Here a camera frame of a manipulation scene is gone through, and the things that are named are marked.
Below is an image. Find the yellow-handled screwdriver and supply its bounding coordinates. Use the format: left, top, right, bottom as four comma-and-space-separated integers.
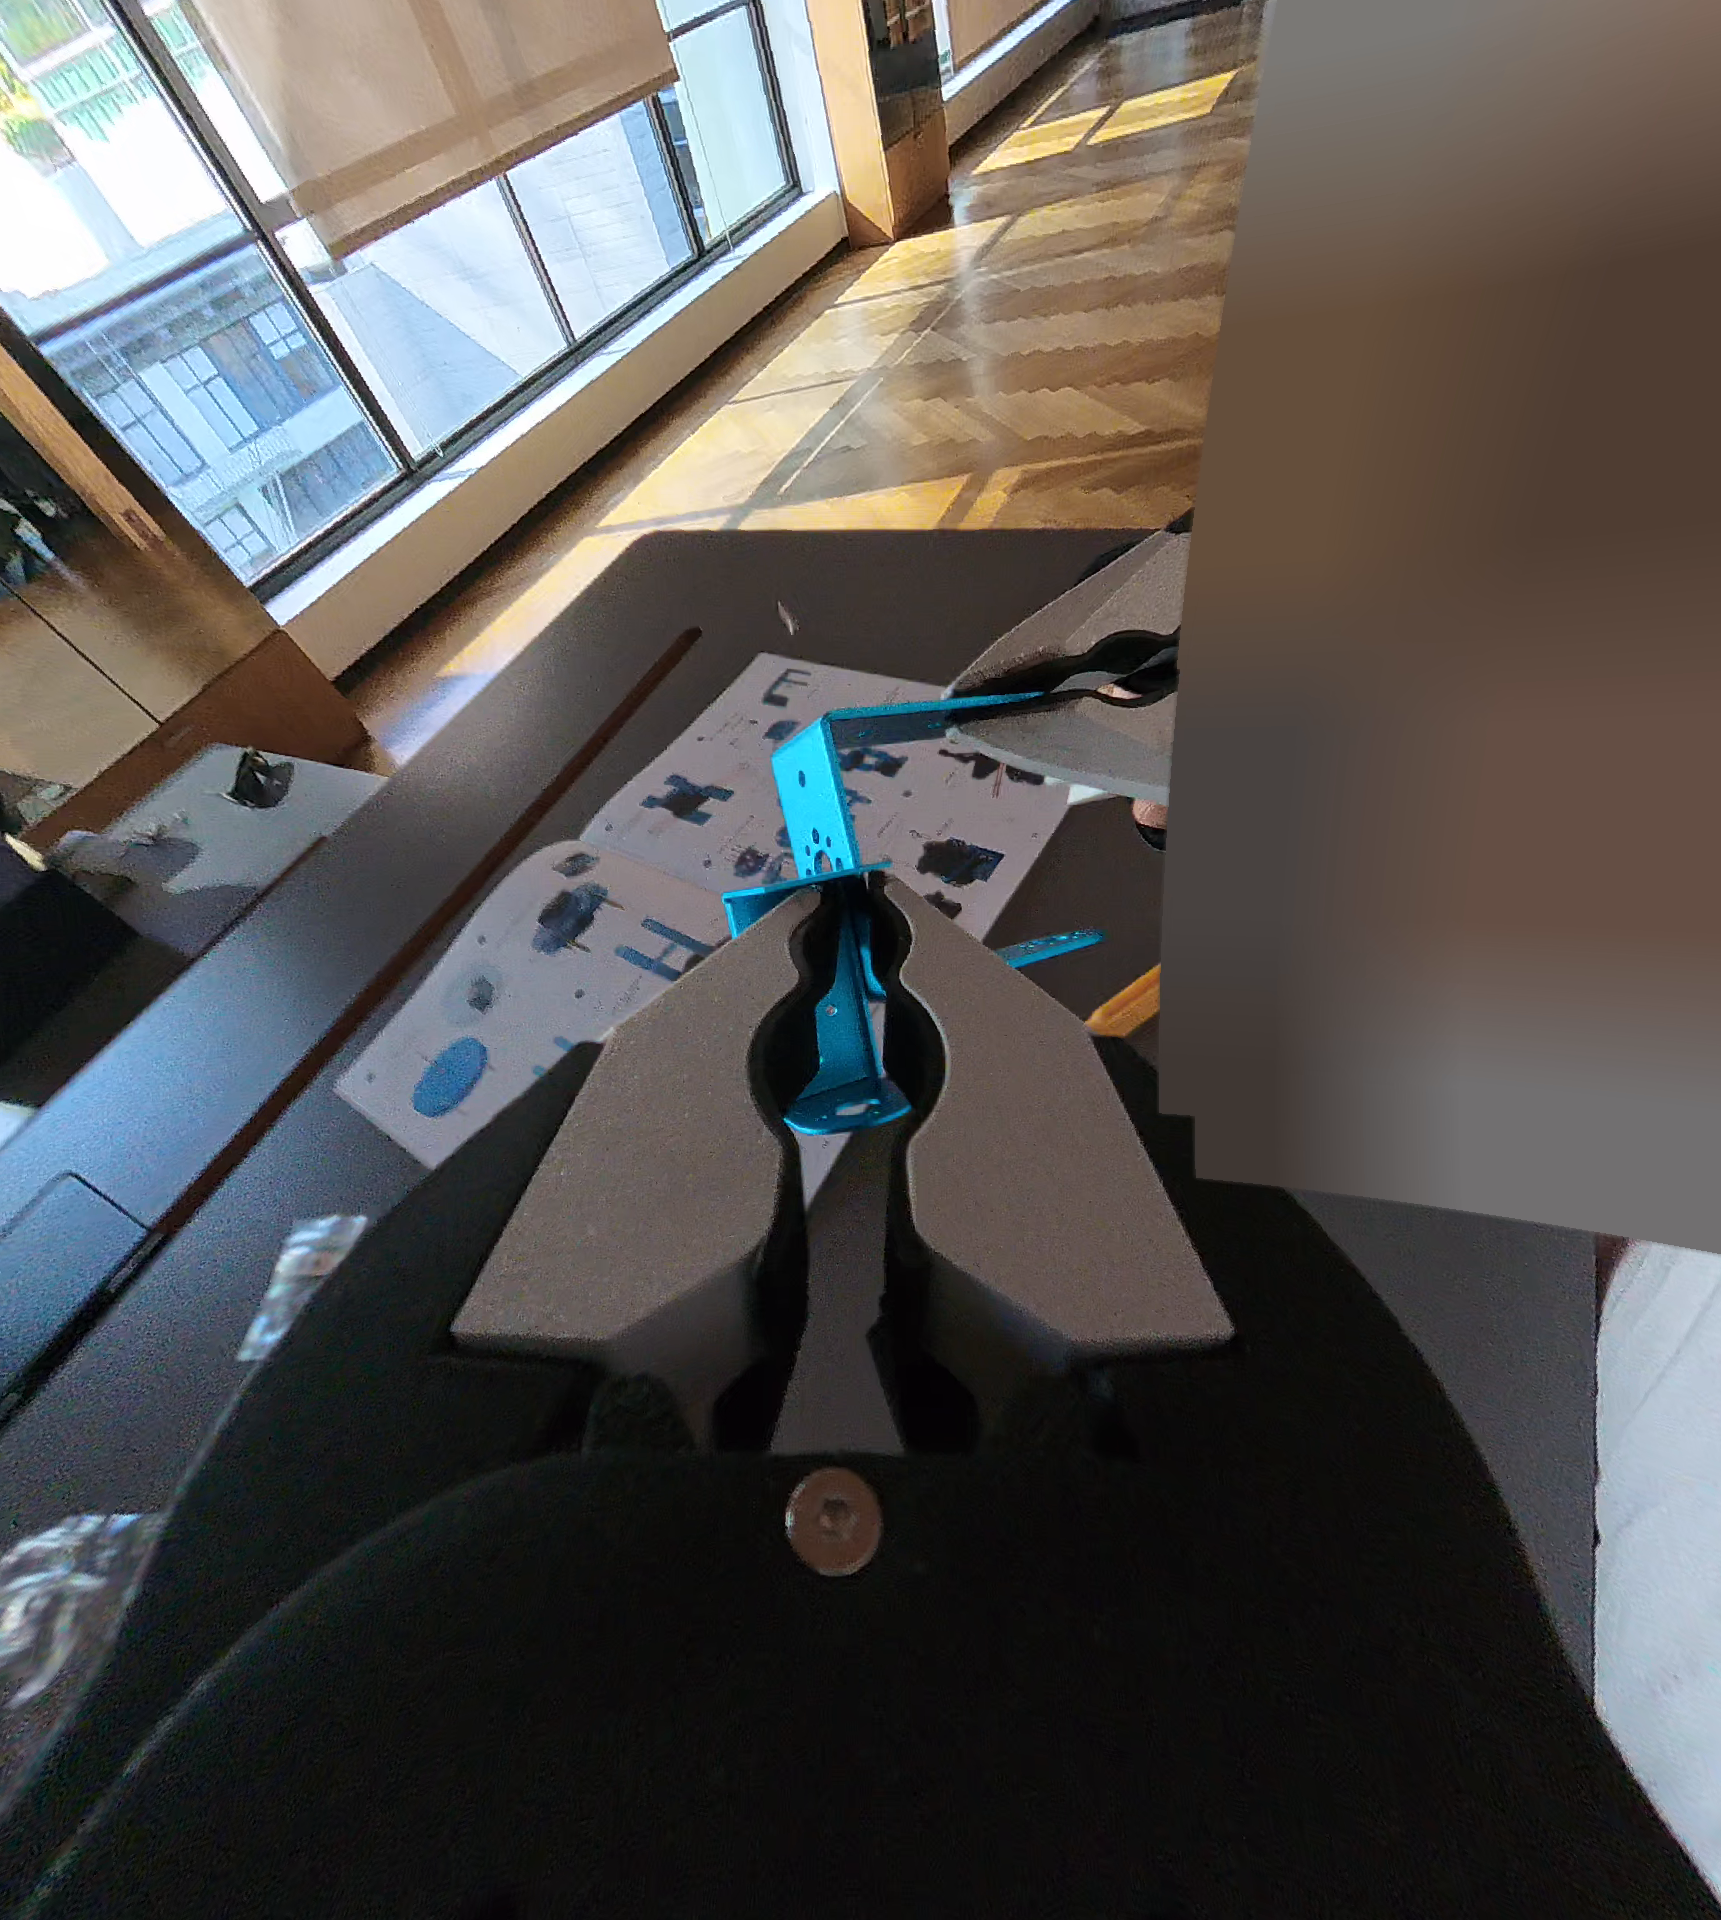
1083, 966, 1168, 1041

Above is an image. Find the white shirt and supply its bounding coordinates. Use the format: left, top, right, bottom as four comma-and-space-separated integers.
1588, 1235, 1721, 1920

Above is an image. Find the crumpled clear plastic wrap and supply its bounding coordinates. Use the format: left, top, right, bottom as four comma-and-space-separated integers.
0, 1209, 369, 1920

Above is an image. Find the small blue servo bracket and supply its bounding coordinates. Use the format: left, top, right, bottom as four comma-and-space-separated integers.
717, 859, 922, 1137

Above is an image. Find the beige roller blind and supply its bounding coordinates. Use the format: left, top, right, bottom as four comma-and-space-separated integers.
943, 0, 1061, 70
184, 0, 685, 262

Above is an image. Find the open instruction manual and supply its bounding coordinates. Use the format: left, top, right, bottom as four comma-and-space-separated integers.
334, 649, 1079, 1174

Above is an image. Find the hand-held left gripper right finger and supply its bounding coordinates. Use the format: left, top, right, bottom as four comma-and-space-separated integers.
858, 875, 1236, 1427

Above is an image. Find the large glass window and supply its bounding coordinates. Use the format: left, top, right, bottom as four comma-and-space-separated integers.
0, 0, 799, 591

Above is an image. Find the dark grey desk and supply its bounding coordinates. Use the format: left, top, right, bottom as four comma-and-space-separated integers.
0, 530, 1604, 1920

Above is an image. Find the desk cable flap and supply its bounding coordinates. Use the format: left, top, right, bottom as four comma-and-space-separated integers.
0, 1174, 177, 1521

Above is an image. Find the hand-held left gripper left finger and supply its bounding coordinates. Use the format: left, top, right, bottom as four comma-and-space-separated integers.
449, 883, 821, 1418

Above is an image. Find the wooden pillar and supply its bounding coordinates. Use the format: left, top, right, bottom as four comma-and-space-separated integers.
799, 0, 949, 251

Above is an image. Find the white side table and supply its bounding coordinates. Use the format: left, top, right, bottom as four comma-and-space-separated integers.
43, 741, 389, 966

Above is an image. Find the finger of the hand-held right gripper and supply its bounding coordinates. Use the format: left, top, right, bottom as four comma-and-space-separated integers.
943, 530, 1193, 699
943, 689, 1181, 808

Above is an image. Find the long blue U bracket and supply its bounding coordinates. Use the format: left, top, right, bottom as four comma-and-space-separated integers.
768, 689, 1111, 967

